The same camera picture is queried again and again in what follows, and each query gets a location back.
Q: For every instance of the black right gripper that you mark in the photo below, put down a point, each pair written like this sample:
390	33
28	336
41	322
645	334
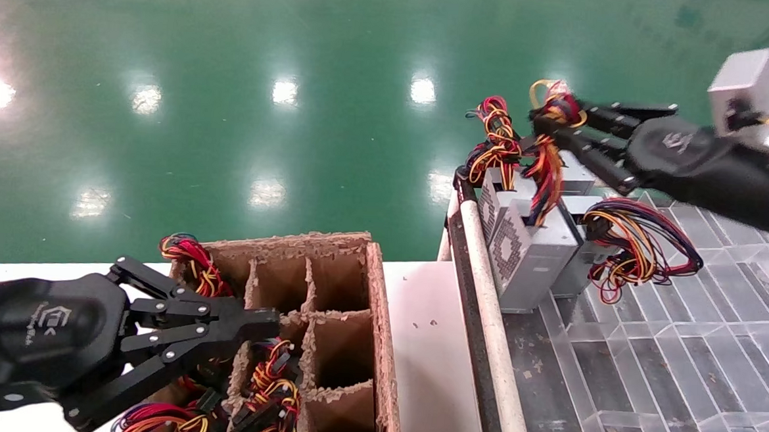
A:
722	174

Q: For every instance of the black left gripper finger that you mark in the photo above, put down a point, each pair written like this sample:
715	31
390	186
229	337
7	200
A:
234	317

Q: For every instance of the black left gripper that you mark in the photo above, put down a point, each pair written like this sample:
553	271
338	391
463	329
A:
36	336

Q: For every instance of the cardboard box with dividers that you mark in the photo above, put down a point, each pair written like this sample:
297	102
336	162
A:
341	355

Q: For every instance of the conveyor with grey belt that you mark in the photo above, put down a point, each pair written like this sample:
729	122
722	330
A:
645	388

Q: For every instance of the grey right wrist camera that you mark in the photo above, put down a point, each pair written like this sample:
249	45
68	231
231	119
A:
747	80

